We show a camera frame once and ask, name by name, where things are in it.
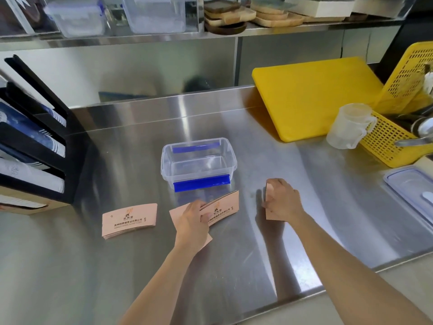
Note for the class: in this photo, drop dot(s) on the white flat box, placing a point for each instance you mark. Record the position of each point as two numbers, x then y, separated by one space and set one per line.
382 5
321 8

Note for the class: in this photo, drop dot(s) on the person's right hand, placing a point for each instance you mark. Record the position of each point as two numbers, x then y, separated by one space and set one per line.
286 201

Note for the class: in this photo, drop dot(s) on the person's right forearm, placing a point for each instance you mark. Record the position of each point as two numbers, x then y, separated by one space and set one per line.
348 274

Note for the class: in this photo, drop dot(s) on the stack of brown wooden trays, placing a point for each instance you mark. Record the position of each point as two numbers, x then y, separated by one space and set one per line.
226 16

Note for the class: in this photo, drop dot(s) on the yellow cutting board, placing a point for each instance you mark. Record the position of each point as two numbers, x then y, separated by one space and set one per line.
311 94

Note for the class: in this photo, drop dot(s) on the stainless steel shelf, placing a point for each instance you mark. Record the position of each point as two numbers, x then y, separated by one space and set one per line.
135 40

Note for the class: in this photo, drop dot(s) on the clear container lid blue seal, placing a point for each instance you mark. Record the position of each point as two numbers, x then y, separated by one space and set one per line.
411 189

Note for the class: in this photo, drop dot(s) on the metal ladle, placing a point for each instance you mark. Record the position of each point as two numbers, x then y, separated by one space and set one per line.
424 130

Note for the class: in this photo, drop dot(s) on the yellow plastic basket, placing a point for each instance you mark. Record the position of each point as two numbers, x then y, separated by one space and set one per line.
385 138

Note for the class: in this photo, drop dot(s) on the clear container with blue clips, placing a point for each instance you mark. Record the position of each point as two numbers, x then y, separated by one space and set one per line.
198 165

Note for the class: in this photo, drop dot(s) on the single pink cup sleeve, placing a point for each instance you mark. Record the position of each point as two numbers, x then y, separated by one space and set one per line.
272 217

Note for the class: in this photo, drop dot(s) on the clear plastic measuring cup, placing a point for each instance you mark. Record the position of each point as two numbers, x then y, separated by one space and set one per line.
348 128

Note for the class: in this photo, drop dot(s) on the small clear lidded container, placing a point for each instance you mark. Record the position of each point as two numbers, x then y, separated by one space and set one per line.
76 18

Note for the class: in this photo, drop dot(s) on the large clear lidded container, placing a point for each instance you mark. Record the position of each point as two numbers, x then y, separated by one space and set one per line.
155 15

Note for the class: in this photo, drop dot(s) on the person's left hand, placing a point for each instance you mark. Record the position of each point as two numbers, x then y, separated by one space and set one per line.
191 230

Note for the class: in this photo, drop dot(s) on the black cup holder rack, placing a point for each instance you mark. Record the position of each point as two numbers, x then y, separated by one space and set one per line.
76 165

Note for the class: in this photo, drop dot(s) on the gift bags with white ribbon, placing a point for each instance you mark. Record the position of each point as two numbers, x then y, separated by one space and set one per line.
17 13

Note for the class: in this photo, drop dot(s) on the person's left forearm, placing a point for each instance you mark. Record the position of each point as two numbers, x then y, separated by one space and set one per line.
159 291

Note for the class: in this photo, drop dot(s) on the stack of pink cup sleeves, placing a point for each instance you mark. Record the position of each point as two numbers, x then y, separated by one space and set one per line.
130 221

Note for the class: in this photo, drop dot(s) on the medium paper cup sleeve dark-blue print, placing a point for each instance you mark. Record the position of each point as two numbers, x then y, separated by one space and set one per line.
23 128

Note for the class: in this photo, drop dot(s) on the narrow white paper cup sleeve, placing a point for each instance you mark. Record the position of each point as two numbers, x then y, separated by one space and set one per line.
55 116

